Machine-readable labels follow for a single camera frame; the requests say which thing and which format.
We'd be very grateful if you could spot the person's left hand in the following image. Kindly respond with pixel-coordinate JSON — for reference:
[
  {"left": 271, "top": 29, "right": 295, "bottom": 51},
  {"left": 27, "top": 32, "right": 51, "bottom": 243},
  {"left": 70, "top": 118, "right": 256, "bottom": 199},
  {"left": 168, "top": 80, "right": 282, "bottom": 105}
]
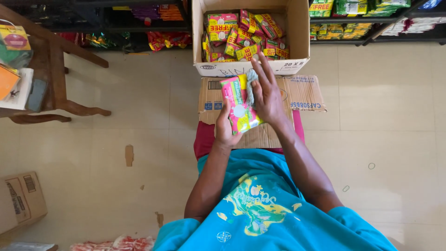
[{"left": 213, "top": 99, "right": 244, "bottom": 148}]

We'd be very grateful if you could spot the person's right hand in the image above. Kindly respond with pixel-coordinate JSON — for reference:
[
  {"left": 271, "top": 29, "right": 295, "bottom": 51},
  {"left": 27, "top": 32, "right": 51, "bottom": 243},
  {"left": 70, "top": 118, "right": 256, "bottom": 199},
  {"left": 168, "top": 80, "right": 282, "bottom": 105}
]
[{"left": 250, "top": 52, "right": 292, "bottom": 127}]

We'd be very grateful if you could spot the grey cleaning cloth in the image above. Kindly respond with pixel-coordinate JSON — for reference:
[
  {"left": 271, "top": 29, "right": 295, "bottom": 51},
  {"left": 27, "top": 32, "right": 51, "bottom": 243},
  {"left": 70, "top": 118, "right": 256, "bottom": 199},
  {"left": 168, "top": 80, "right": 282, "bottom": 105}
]
[{"left": 245, "top": 68, "right": 259, "bottom": 108}]

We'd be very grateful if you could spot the pink soap multipack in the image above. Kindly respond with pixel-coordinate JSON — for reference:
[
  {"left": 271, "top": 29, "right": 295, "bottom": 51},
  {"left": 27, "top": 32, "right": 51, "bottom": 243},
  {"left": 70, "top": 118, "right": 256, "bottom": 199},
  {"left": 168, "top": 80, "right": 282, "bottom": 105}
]
[{"left": 220, "top": 73, "right": 265, "bottom": 136}]

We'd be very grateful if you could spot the flattened brown cardboard sheet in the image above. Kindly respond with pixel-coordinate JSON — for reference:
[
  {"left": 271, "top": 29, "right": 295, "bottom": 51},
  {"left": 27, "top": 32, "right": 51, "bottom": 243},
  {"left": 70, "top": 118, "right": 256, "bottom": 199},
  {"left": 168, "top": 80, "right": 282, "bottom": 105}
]
[{"left": 197, "top": 75, "right": 328, "bottom": 150}]

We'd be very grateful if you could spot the open white cardboard carton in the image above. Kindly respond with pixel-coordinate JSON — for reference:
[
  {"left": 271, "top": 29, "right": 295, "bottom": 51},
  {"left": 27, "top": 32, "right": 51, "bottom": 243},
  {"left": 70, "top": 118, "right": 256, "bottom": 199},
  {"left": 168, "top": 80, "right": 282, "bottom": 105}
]
[{"left": 192, "top": 0, "right": 311, "bottom": 77}]

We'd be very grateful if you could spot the pile of pink soap packs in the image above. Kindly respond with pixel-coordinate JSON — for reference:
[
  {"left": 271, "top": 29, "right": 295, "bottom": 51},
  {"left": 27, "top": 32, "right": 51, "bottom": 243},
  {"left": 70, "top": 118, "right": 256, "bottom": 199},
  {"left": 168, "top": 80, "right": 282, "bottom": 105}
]
[{"left": 201, "top": 9, "right": 291, "bottom": 63}]

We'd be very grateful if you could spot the person's teal printed shirt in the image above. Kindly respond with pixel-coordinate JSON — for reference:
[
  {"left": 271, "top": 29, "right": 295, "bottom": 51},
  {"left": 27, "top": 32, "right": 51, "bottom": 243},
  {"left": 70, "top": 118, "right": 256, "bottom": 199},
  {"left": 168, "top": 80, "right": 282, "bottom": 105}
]
[{"left": 153, "top": 148, "right": 398, "bottom": 251}]

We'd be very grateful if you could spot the dark shelf with green packets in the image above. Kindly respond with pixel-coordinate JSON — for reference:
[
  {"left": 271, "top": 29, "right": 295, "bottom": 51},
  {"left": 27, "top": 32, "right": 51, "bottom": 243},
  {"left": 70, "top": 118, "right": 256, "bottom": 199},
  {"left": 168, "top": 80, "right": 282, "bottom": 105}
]
[{"left": 308, "top": 0, "right": 446, "bottom": 47}]

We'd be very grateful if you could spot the dark shelf with snack packets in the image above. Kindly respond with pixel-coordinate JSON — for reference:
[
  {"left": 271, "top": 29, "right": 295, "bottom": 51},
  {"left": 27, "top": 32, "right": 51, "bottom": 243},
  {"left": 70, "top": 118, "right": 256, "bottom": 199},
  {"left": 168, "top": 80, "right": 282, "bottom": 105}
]
[{"left": 0, "top": 0, "right": 192, "bottom": 53}]

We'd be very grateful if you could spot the heap of red white packets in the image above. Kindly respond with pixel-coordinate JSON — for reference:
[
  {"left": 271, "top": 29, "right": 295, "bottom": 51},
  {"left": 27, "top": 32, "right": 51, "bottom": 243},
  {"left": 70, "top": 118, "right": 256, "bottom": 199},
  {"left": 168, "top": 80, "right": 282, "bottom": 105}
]
[{"left": 69, "top": 235, "right": 156, "bottom": 251}]

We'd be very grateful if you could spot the brown wooden table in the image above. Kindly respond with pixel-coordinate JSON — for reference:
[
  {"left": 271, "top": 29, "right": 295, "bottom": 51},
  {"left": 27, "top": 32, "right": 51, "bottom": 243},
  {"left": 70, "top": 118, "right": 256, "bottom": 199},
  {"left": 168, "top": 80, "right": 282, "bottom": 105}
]
[{"left": 0, "top": 3, "right": 112, "bottom": 125}]

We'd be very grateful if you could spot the dark phone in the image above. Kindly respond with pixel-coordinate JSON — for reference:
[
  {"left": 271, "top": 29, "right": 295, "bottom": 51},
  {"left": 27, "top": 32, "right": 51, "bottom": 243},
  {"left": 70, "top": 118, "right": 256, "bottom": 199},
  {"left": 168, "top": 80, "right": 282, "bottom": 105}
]
[{"left": 26, "top": 78, "right": 49, "bottom": 113}]

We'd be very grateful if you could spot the white paper stack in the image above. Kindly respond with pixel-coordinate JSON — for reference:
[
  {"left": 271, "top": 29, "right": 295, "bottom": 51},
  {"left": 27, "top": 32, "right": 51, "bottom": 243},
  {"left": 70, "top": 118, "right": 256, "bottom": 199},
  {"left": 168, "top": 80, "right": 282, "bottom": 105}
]
[{"left": 0, "top": 68, "right": 35, "bottom": 111}]

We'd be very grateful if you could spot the small brown cardboard box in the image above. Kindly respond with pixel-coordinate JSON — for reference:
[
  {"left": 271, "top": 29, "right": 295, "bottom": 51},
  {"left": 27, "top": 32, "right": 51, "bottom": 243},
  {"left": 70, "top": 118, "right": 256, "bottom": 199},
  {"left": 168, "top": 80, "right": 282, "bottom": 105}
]
[{"left": 0, "top": 170, "right": 49, "bottom": 235}]

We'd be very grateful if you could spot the green plastic bag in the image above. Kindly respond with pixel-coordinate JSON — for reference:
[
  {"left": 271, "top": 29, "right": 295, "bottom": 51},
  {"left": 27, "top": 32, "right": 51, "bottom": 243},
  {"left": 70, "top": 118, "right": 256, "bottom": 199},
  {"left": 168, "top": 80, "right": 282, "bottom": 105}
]
[{"left": 0, "top": 42, "right": 34, "bottom": 69}]

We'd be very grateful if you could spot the orange packet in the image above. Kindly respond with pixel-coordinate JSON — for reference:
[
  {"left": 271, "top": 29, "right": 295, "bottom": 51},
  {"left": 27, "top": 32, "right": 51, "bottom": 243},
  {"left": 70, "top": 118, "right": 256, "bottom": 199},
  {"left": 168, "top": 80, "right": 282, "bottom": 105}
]
[{"left": 0, "top": 64, "right": 21, "bottom": 102}]

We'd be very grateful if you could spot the grey flat board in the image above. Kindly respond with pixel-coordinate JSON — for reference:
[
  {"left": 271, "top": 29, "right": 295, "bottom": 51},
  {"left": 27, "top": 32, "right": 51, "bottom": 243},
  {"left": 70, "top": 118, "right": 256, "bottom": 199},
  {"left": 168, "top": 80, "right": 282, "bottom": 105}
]
[{"left": 0, "top": 241, "right": 59, "bottom": 251}]

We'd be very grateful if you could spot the yellow packet with red label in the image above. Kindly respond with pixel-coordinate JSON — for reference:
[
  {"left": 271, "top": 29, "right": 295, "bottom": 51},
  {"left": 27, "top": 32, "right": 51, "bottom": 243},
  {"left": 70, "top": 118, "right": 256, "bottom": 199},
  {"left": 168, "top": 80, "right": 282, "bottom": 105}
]
[{"left": 0, "top": 23, "right": 32, "bottom": 51}]

